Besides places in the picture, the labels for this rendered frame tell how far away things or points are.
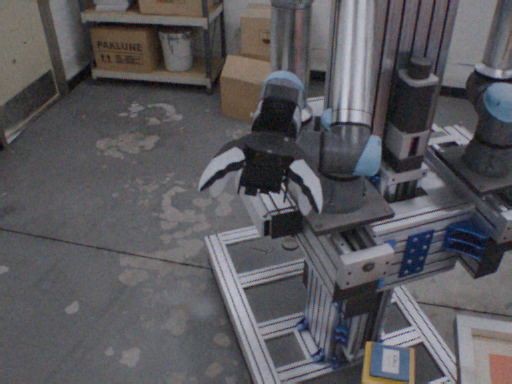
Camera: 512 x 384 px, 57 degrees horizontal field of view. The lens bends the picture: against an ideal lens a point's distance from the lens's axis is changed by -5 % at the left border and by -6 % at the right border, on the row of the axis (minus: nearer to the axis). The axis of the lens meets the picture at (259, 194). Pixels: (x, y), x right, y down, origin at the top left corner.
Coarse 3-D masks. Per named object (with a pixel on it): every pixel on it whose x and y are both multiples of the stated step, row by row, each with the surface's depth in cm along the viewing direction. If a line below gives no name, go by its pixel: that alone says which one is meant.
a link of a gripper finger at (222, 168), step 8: (224, 152) 66; (232, 152) 66; (240, 152) 67; (216, 160) 65; (224, 160) 65; (232, 160) 65; (240, 160) 65; (208, 168) 63; (216, 168) 63; (224, 168) 63; (232, 168) 65; (240, 168) 66; (208, 176) 62; (216, 176) 63; (224, 176) 64; (232, 176) 68; (200, 184) 61; (208, 184) 62; (216, 184) 66; (224, 184) 68; (216, 192) 67
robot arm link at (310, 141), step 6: (300, 126) 89; (300, 132) 88; (306, 132) 89; (312, 132) 89; (318, 132) 89; (300, 138) 88; (306, 138) 88; (312, 138) 88; (318, 138) 88; (300, 144) 87; (306, 144) 87; (312, 144) 87; (318, 144) 87; (306, 150) 87; (312, 150) 87; (318, 150) 87; (312, 156) 87; (318, 156) 87; (318, 162) 88
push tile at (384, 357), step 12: (372, 348) 125; (384, 348) 125; (396, 348) 125; (408, 348) 125; (372, 360) 122; (384, 360) 122; (396, 360) 122; (408, 360) 122; (372, 372) 119; (384, 372) 119; (396, 372) 119; (408, 372) 119
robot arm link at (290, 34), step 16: (272, 0) 96; (288, 0) 94; (304, 0) 95; (272, 16) 100; (288, 16) 98; (304, 16) 98; (272, 32) 102; (288, 32) 100; (304, 32) 101; (272, 48) 105; (288, 48) 102; (304, 48) 103; (272, 64) 107; (288, 64) 104; (304, 64) 105; (304, 80) 108; (304, 112) 113; (304, 128) 114
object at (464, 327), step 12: (456, 324) 128; (468, 324) 128; (480, 324) 128; (492, 324) 128; (504, 324) 128; (456, 336) 126; (468, 336) 125; (480, 336) 129; (492, 336) 128; (504, 336) 127; (456, 348) 124; (468, 348) 122; (456, 360) 122; (468, 360) 119; (456, 372) 120; (468, 372) 116
